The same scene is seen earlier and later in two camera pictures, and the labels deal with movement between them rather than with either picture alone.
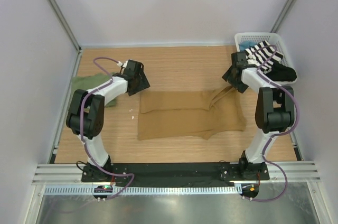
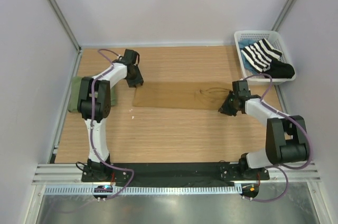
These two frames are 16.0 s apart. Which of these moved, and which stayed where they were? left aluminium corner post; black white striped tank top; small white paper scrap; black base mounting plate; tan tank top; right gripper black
Moved: tan tank top; right gripper black
Stayed: left aluminium corner post; black white striped tank top; small white paper scrap; black base mounting plate
